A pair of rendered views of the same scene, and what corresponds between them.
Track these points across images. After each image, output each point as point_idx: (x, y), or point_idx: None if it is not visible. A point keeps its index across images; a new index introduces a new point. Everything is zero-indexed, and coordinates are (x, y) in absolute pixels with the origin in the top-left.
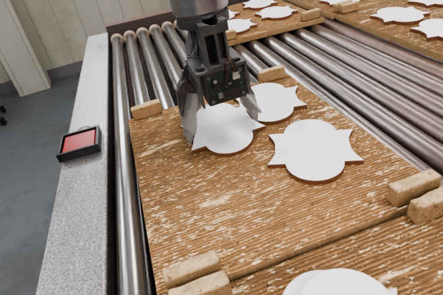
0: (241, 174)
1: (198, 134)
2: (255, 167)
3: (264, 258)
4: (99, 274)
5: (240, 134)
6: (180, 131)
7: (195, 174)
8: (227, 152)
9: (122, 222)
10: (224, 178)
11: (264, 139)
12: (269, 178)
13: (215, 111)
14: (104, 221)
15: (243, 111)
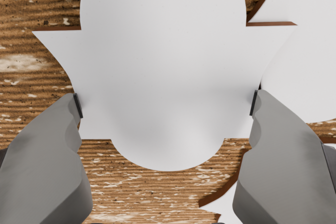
0: (157, 197)
1: (93, 100)
2: (182, 193)
3: None
4: None
5: (196, 139)
6: (38, 13)
7: (86, 174)
8: (149, 168)
9: None
10: (131, 194)
11: (235, 146)
12: (190, 212)
13: (170, 12)
14: None
15: (254, 63)
